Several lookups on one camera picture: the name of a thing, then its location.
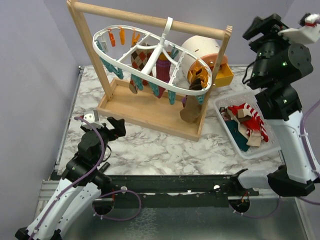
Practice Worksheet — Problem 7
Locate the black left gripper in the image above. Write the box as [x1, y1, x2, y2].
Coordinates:
[81, 116, 126, 164]

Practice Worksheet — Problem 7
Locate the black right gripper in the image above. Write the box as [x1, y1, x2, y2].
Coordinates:
[242, 12, 304, 85]

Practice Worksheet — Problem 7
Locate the maroon striped sock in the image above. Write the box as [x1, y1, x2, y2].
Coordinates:
[181, 96, 188, 108]
[156, 53, 171, 83]

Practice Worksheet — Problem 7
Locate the brown ribbed sock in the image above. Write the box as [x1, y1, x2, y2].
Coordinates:
[180, 95, 202, 123]
[189, 79, 205, 91]

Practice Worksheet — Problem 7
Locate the orange clothespin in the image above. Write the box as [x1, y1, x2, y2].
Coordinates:
[188, 66, 209, 88]

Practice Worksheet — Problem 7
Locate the white oval clip hanger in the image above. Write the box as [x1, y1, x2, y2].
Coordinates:
[92, 17, 213, 97]

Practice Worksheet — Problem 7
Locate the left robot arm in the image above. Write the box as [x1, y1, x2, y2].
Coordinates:
[15, 115, 126, 240]

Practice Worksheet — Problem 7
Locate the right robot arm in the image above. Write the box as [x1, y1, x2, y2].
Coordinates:
[229, 13, 320, 197]

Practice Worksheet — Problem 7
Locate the wooden hanger rack stand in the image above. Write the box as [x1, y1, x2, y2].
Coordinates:
[67, 0, 233, 141]

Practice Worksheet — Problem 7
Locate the teal clothespin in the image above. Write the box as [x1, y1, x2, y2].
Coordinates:
[148, 82, 160, 97]
[167, 90, 176, 105]

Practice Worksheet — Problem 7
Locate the toy drawer cabinet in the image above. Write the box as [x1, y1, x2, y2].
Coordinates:
[181, 35, 234, 88]

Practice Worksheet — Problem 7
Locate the argyle patterned sock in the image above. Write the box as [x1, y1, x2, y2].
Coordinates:
[129, 48, 153, 94]

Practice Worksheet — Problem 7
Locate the red white striped sock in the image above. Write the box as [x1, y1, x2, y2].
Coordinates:
[226, 102, 269, 147]

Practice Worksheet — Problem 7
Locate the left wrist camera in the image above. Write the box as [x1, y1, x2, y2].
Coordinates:
[81, 109, 103, 129]

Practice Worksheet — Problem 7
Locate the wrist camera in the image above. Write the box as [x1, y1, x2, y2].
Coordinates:
[81, 109, 103, 129]
[278, 13, 320, 45]

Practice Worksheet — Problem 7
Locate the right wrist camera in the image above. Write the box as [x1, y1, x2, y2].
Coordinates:
[278, 13, 320, 45]

